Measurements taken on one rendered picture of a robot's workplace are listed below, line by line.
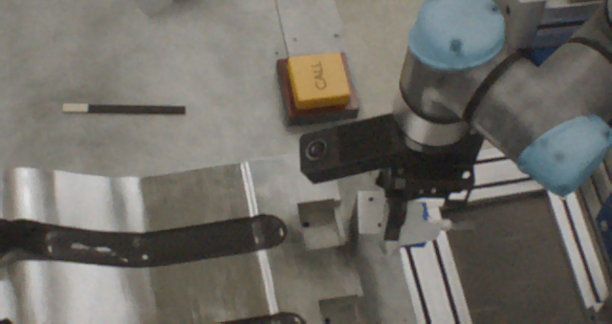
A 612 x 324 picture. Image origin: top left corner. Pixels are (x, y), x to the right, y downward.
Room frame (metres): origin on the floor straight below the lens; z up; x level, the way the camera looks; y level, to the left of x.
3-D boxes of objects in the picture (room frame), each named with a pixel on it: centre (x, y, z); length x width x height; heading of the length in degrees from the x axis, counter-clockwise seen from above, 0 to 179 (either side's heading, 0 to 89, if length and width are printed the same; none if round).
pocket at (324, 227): (0.60, -0.03, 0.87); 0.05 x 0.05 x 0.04; 19
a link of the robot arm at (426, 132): (0.65, -0.11, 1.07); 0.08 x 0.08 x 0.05
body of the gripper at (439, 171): (0.65, -0.12, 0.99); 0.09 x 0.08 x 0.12; 99
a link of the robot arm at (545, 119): (0.60, -0.20, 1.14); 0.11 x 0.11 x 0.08; 54
